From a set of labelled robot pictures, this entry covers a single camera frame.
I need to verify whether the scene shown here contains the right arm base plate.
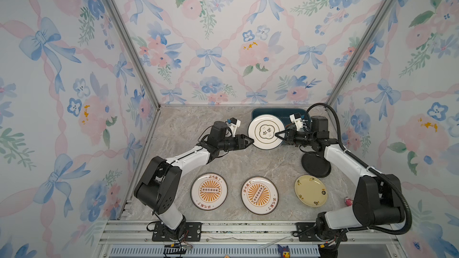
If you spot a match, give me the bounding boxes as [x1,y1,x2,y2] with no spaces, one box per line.
[292,222,341,242]

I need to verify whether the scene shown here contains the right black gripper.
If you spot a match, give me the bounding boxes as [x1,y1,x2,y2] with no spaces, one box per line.
[275,128,316,148]

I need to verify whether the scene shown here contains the black round plate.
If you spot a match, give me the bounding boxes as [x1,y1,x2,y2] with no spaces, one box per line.
[301,152,332,178]

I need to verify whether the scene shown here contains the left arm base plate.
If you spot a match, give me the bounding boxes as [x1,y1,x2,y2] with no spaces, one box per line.
[148,222,203,242]

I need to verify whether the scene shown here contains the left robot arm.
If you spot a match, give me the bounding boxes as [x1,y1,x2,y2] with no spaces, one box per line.
[133,118,254,232]

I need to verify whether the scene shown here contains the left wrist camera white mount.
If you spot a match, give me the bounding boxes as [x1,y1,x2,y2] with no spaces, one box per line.
[226,118,241,137]

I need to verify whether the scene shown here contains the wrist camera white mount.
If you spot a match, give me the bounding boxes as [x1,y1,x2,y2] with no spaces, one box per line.
[226,118,241,137]
[289,113,305,131]

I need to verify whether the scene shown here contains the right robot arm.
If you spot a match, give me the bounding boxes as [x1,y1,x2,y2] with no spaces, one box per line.
[276,116,413,240]

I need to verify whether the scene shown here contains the white flower-outline plate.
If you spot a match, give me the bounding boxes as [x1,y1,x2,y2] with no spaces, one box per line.
[247,114,285,151]

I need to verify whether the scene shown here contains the small pink toy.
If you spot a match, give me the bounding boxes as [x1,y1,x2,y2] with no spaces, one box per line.
[344,197,353,207]

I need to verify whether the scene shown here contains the orange sunburst plate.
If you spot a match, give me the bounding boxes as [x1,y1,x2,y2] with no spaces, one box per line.
[241,176,279,216]
[190,173,228,211]

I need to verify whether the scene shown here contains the small blue toy figure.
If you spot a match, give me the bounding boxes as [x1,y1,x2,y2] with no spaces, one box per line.
[277,244,290,258]

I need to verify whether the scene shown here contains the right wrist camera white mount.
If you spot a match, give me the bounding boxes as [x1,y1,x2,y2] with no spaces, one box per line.
[289,113,305,131]

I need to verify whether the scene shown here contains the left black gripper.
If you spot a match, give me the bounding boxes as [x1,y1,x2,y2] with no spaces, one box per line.
[218,135,253,152]

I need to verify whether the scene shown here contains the pale yellow plate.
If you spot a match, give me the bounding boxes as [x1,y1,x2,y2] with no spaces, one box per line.
[294,175,328,207]

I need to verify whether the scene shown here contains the teal plastic bin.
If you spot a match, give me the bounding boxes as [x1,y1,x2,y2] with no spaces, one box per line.
[252,107,310,146]

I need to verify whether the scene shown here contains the aluminium front rail frame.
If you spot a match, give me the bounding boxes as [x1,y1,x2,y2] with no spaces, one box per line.
[92,220,407,258]

